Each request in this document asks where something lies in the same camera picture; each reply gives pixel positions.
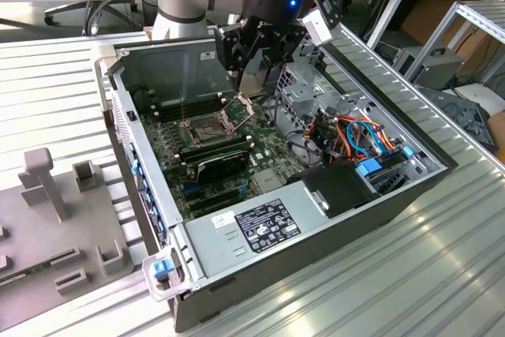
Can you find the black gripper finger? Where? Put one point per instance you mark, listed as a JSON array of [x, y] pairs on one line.
[[228, 47], [290, 45]]

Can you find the silver CPU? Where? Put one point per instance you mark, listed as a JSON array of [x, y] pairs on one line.
[[254, 84]]

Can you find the CPU socket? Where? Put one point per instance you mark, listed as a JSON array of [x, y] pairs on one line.
[[205, 132]]

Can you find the metal drive cage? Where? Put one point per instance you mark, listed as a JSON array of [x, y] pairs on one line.
[[304, 94]]

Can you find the black RAM slot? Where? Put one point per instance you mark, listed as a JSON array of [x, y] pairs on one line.
[[212, 146], [169, 100], [173, 111], [217, 154]]

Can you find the green motherboard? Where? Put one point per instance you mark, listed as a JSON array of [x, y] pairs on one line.
[[276, 140]]

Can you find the black graphics card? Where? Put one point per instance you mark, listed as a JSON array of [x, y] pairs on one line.
[[221, 165]]

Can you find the silver chipset heatsink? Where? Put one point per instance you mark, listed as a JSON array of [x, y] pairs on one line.
[[268, 181]]

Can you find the large brown cardboard box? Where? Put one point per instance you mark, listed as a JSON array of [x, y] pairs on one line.
[[426, 17]]

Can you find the blue expansion slot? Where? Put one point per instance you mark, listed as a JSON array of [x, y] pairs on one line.
[[190, 186]]

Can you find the hard disk in blue carrier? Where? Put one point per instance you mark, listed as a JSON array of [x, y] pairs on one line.
[[369, 167]]

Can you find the black expansion slot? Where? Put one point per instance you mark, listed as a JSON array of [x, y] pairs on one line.
[[215, 199]]

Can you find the black plastic shroud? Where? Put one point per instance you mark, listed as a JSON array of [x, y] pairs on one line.
[[339, 191]]

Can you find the dark grey plastic panel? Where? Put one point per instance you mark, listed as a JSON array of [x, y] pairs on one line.
[[434, 100]]

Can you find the office chair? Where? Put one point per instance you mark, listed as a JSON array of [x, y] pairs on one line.
[[71, 8]]

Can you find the grey power supply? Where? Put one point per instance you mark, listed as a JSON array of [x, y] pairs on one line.
[[221, 242]]

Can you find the black PC case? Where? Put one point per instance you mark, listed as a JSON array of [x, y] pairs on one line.
[[315, 262]]

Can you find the blue case latch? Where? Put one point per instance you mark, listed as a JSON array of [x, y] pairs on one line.
[[159, 268]]

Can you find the grey parts rack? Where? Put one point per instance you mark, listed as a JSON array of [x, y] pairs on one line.
[[39, 230]]

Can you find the green RAM stick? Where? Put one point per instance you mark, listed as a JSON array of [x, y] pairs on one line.
[[13, 277]]

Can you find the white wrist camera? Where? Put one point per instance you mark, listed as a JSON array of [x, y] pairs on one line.
[[317, 29]]

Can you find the aluminium profile frame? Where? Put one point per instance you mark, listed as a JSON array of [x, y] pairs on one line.
[[489, 17]]

